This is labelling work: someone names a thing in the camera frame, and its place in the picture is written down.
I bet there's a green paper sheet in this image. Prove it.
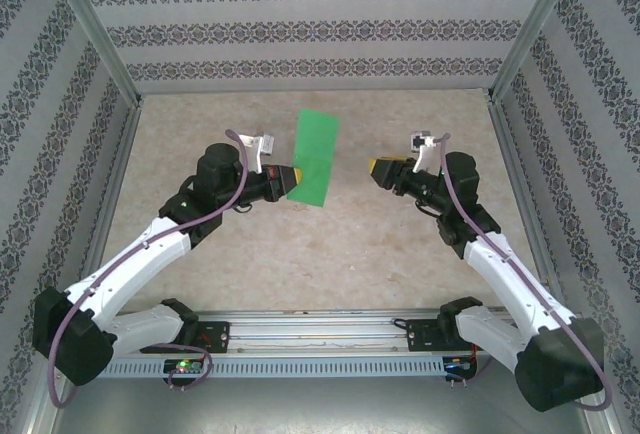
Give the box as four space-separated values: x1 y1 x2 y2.
286 108 341 208

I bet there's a grey metal sheet panel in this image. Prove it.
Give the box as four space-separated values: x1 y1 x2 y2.
49 376 609 434

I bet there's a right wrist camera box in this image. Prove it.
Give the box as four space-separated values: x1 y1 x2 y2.
408 129 449 173

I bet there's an aluminium table edge rail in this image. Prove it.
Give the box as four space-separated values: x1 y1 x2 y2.
487 96 569 313
67 96 146 305

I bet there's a long aluminium mounting rail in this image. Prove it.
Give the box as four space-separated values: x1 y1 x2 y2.
47 308 591 355

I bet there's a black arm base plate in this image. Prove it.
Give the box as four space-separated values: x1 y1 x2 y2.
407 318 451 354
192 321 231 355

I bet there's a grey slotted cable duct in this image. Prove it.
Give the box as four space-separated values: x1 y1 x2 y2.
99 356 479 378

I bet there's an aluminium frame post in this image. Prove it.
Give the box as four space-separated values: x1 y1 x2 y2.
487 0 586 105
47 0 146 108

